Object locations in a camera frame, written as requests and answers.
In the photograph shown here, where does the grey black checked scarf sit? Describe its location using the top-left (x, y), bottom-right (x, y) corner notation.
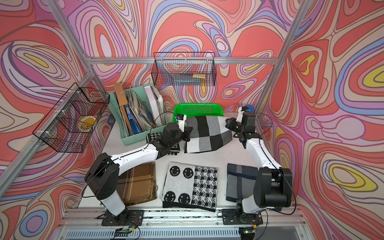
top-left (184, 116), bottom-right (233, 154)

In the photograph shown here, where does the grey navy plaid scarf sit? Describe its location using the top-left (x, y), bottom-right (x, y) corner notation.
top-left (226, 164), bottom-right (259, 203)

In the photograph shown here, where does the smiley face houndstooth scarf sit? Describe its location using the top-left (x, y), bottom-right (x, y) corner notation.
top-left (161, 162), bottom-right (218, 212)

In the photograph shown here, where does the brown plaid scarf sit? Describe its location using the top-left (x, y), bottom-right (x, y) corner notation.
top-left (117, 162), bottom-right (158, 206)

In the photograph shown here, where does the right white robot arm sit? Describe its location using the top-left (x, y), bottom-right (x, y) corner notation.
top-left (226, 108), bottom-right (294, 214)

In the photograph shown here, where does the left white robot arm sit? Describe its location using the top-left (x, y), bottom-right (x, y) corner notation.
top-left (85, 123), bottom-right (193, 217)

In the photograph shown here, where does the black white houndstooth scarf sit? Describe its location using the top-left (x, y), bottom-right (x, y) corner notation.
top-left (147, 133), bottom-right (181, 159)

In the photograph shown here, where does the green plastic basket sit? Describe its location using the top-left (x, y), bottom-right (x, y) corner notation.
top-left (172, 103), bottom-right (224, 122)

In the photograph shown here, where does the clear tube blue cap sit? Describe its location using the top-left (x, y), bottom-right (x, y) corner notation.
top-left (244, 105), bottom-right (255, 113)

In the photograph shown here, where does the blue folder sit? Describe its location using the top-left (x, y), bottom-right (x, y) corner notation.
top-left (127, 113), bottom-right (142, 135)

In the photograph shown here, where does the mint green file organizer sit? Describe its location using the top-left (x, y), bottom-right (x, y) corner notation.
top-left (109, 83), bottom-right (167, 147)

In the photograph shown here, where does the black wire basket back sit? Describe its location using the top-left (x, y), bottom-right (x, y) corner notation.
top-left (151, 51), bottom-right (217, 88)

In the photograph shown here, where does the black wire basket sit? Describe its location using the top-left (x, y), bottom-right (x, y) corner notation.
top-left (151, 51), bottom-right (217, 88)
top-left (33, 83), bottom-right (110, 153)

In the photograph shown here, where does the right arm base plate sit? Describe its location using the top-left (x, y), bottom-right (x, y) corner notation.
top-left (221, 209), bottom-right (264, 226)

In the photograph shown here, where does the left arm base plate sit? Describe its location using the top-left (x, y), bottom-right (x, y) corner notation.
top-left (102, 210), bottom-right (145, 227)

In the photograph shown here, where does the black wire basket left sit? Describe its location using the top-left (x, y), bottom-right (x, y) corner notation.
top-left (33, 83), bottom-right (110, 153)

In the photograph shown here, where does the aluminium rail frame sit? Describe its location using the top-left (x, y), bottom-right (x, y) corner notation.
top-left (51, 208), bottom-right (315, 240)

